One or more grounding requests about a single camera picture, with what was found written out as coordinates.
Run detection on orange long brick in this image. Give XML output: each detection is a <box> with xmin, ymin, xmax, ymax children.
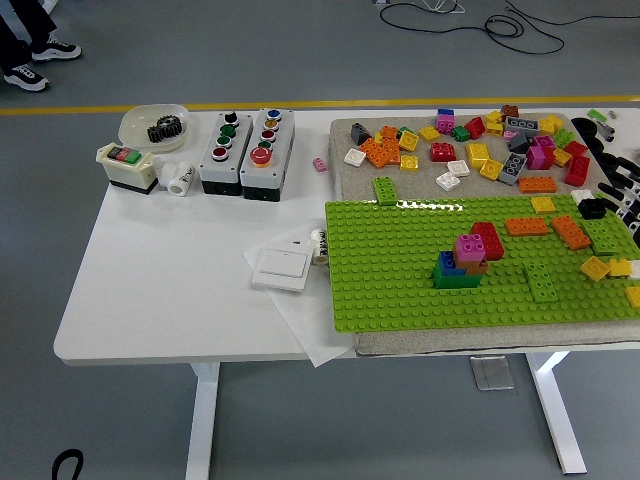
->
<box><xmin>358</xmin><ymin>137</ymin><xmax>392</xmax><ymax>169</ymax></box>
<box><xmin>550</xmin><ymin>214</ymin><xmax>593</xmax><ymax>252</ymax></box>
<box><xmin>516</xmin><ymin>175</ymin><xmax>558</xmax><ymax>196</ymax></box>
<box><xmin>504</xmin><ymin>215</ymin><xmax>551</xmax><ymax>238</ymax></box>

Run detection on person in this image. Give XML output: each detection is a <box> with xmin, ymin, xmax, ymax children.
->
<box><xmin>0</xmin><ymin>0</ymin><xmax>83</xmax><ymax>93</ymax></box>

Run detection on white wall switch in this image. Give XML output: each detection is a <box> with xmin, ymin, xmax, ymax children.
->
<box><xmin>250</xmin><ymin>247</ymin><xmax>313</xmax><ymax>294</ymax></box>

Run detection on cream switch box red green buttons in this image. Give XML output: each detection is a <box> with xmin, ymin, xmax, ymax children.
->
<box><xmin>95</xmin><ymin>141</ymin><xmax>159</xmax><ymax>197</ymax></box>

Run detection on dark green tall brick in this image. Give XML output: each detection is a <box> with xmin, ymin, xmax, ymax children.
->
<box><xmin>432</xmin><ymin>262</ymin><xmax>483</xmax><ymax>291</ymax></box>

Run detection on grey long brick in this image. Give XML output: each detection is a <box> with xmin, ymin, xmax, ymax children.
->
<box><xmin>504</xmin><ymin>115</ymin><xmax>542</xmax><ymax>136</ymax></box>
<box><xmin>496</xmin><ymin>151</ymin><xmax>528</xmax><ymax>186</ymax></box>

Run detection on white table leg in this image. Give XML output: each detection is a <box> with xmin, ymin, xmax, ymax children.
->
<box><xmin>185</xmin><ymin>362</ymin><xmax>222</xmax><ymax>480</ymax></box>
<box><xmin>524</xmin><ymin>351</ymin><xmax>589</xmax><ymax>476</ymax></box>

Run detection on red long brick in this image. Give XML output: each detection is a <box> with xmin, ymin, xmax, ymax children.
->
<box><xmin>471</xmin><ymin>220</ymin><xmax>506</xmax><ymax>262</ymax></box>

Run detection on white tube with writing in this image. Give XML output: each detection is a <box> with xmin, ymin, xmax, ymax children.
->
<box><xmin>166</xmin><ymin>162</ymin><xmax>197</xmax><ymax>197</ymax></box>
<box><xmin>309</xmin><ymin>227</ymin><xmax>331</xmax><ymax>268</ymax></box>

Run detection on light green flat wide brick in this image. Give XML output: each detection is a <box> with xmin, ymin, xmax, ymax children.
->
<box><xmin>581</xmin><ymin>219</ymin><xmax>629</xmax><ymax>257</ymax></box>

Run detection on dark grey sloped brick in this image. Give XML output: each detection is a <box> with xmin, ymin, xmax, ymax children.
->
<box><xmin>349</xmin><ymin>122</ymin><xmax>374</xmax><ymax>147</ymax></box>

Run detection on green baseplate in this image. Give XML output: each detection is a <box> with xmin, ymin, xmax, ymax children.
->
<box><xmin>324</xmin><ymin>193</ymin><xmax>640</xmax><ymax>334</ymax></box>

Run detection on plain white tube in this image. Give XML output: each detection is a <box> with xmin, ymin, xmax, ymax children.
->
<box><xmin>154</xmin><ymin>160</ymin><xmax>176</xmax><ymax>190</ymax></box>

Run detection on light green flat long brick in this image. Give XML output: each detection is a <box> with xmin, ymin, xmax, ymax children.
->
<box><xmin>523</xmin><ymin>261</ymin><xmax>561</xmax><ymax>304</ymax></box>

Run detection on robot right hand white shell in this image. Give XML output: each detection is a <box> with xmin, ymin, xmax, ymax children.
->
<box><xmin>597</xmin><ymin>154</ymin><xmax>640</xmax><ymax>224</ymax></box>

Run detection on white floor cable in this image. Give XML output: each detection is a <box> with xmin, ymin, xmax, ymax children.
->
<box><xmin>372</xmin><ymin>0</ymin><xmax>466</xmax><ymax>15</ymax></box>

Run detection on white paper sheet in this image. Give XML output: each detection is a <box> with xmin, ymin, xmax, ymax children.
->
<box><xmin>242</xmin><ymin>223</ymin><xmax>359</xmax><ymax>370</ymax></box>

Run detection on black gear-shaped block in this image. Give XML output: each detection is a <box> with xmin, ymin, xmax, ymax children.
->
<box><xmin>576</xmin><ymin>197</ymin><xmax>609</xmax><ymax>221</ymax></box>

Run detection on black cable loop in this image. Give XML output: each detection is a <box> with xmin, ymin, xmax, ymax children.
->
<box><xmin>52</xmin><ymin>448</ymin><xmax>85</xmax><ymax>480</ymax></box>

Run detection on black floor cable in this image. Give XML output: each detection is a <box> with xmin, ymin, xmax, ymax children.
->
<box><xmin>503</xmin><ymin>0</ymin><xmax>640</xmax><ymax>26</ymax></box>
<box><xmin>378</xmin><ymin>0</ymin><xmax>566</xmax><ymax>56</ymax></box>

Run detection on grey control box emergency stop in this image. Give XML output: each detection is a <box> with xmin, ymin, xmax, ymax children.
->
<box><xmin>239</xmin><ymin>107</ymin><xmax>296</xmax><ymax>203</ymax></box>

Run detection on grey four-button control box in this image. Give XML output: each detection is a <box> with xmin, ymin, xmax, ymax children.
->
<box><xmin>198</xmin><ymin>110</ymin><xmax>254</xmax><ymax>196</ymax></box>

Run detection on light green six-stud brick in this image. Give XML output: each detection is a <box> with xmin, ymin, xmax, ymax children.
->
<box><xmin>371</xmin><ymin>175</ymin><xmax>401</xmax><ymax>207</ymax></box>

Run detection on white bowl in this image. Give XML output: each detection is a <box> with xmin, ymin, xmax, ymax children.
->
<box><xmin>118</xmin><ymin>103</ymin><xmax>191</xmax><ymax>154</ymax></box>

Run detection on metal floor plate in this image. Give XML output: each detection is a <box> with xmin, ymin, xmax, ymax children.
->
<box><xmin>469</xmin><ymin>354</ymin><xmax>515</xmax><ymax>392</ymax></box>

